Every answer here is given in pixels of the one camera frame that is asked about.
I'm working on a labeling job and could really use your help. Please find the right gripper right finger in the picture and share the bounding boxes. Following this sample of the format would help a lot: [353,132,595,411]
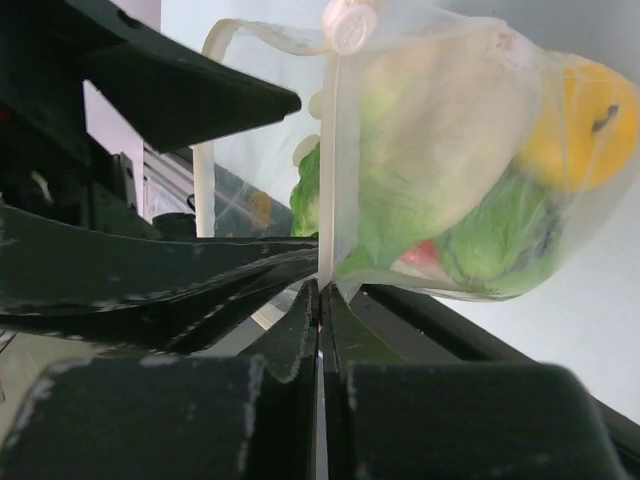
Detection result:
[322,287,628,479]

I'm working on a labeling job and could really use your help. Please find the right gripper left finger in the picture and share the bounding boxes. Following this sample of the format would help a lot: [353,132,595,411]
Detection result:
[1,281,318,479]

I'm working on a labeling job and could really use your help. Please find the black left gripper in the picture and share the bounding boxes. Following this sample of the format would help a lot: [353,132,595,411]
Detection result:
[1,1,301,240]

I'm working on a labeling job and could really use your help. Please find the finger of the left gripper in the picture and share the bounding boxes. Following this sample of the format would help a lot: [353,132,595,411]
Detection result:
[1,206,317,350]

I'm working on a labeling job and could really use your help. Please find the green fake lettuce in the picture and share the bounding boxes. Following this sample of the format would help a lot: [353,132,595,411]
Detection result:
[359,42,539,268]
[289,143,320,237]

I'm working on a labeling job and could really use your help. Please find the red fake tomato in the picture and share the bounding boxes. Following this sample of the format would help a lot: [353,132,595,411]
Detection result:
[394,240,441,274]

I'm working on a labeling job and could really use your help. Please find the green fake pepper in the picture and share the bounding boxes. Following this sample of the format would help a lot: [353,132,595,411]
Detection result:
[434,174,563,298]

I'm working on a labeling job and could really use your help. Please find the clear polka dot zip bag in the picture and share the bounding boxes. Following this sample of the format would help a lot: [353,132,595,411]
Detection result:
[193,1,639,301]

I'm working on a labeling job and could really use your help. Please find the yellow fake food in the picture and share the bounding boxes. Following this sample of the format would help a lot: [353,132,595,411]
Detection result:
[516,52,639,192]

